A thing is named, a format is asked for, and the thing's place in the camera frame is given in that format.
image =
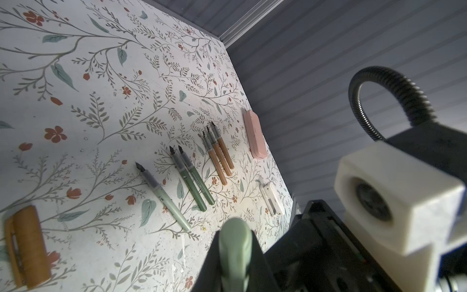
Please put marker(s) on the brown pen two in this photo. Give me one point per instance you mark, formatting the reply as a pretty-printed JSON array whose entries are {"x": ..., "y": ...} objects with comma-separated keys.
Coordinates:
[{"x": 218, "y": 152}]

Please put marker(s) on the brown pen cap three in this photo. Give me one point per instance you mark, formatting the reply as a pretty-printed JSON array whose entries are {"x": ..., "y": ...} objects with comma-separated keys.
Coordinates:
[{"x": 26, "y": 248}]

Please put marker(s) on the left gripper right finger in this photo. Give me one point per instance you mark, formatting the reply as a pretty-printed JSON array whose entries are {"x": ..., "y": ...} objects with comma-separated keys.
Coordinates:
[{"x": 261, "y": 278}]

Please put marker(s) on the floral patterned table mat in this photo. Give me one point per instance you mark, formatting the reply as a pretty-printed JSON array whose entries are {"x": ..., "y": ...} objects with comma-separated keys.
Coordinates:
[{"x": 88, "y": 89}]

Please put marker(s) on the pink eraser block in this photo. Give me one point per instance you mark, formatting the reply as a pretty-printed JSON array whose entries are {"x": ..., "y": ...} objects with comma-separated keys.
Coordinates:
[{"x": 255, "y": 136}]

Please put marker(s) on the brown pen one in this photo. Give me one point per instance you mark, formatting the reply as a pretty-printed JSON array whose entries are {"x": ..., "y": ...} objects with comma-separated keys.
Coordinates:
[{"x": 222, "y": 145}]

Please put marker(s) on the white eraser stick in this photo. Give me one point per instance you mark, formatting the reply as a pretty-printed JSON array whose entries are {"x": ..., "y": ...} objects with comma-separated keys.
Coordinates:
[{"x": 271, "y": 197}]

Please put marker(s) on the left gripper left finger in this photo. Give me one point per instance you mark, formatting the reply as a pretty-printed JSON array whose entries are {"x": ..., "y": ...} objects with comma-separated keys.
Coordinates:
[{"x": 209, "y": 278}]

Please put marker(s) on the green pen cap three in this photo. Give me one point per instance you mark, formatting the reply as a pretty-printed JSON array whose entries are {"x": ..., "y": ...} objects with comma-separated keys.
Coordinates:
[{"x": 235, "y": 248}]

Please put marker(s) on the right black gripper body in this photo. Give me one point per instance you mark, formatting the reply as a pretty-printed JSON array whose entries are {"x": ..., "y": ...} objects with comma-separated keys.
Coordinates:
[{"x": 320, "y": 254}]

